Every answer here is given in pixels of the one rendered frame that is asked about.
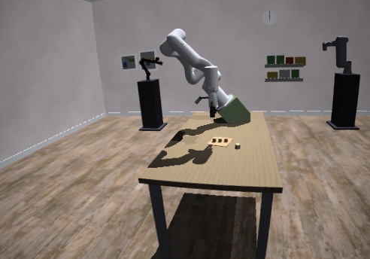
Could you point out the brown square mat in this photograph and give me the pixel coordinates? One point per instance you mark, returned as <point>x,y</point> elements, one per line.
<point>224,144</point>

